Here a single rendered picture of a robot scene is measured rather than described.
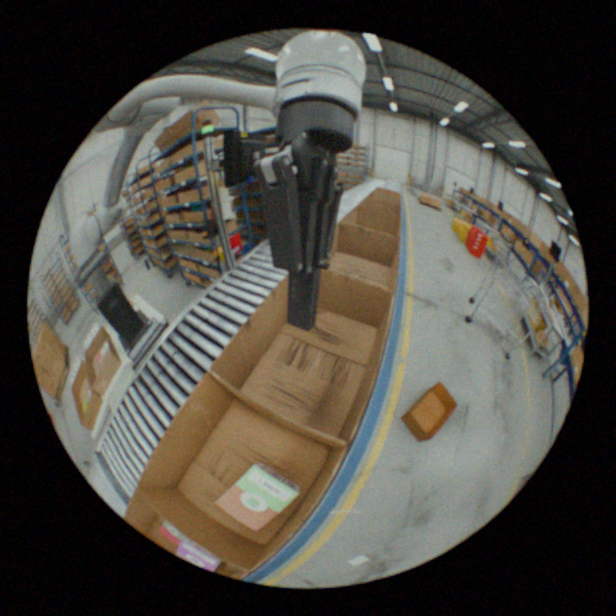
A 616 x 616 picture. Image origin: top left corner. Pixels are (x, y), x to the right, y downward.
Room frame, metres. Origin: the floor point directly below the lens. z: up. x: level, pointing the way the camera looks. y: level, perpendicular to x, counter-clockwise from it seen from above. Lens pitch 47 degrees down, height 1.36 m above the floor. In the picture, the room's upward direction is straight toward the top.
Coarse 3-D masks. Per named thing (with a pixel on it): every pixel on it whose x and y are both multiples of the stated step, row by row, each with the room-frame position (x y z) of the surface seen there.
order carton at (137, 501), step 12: (132, 504) -0.32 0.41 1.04; (144, 504) -0.32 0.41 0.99; (132, 516) -0.41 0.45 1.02; (144, 516) -0.41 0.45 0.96; (156, 516) -0.42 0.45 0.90; (144, 528) -0.53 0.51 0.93; (156, 528) -0.51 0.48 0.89; (156, 540) -0.60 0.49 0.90; (168, 540) -0.54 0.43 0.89; (228, 564) -0.52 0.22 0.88; (240, 576) -0.39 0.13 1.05
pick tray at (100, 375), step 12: (96, 336) 0.24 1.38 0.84; (108, 336) 0.28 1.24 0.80; (96, 348) 0.17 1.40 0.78; (96, 360) 0.10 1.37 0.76; (108, 360) 0.12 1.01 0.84; (120, 360) 0.18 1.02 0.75; (96, 372) 0.02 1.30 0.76; (108, 372) 0.07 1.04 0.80; (96, 384) -0.04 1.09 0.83; (108, 384) 0.00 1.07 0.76
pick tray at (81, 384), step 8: (80, 368) -0.04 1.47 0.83; (80, 376) -0.10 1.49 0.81; (72, 384) -0.20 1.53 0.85; (80, 384) -0.15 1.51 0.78; (88, 384) -0.08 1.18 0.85; (72, 392) -0.25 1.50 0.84; (80, 392) -0.21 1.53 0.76; (96, 392) -0.09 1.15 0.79; (80, 400) -0.26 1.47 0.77; (96, 400) -0.13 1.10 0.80; (80, 408) -0.30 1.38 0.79; (88, 408) -0.22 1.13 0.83; (96, 408) -0.18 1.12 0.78; (80, 416) -0.34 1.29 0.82; (88, 416) -0.27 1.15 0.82; (96, 416) -0.24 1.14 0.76; (88, 424) -0.33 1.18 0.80
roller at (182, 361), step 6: (162, 342) 0.34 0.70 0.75; (168, 342) 0.35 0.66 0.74; (168, 348) 0.32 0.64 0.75; (174, 348) 0.32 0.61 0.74; (168, 354) 0.29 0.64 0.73; (174, 354) 0.29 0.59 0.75; (180, 354) 0.30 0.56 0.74; (174, 360) 0.27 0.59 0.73; (180, 360) 0.27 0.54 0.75; (186, 360) 0.27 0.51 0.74; (180, 366) 0.25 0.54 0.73; (186, 366) 0.24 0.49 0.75; (192, 366) 0.25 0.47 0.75; (186, 372) 0.23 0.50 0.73; (192, 372) 0.22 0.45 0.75; (198, 372) 0.23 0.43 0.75; (198, 378) 0.20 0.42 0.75
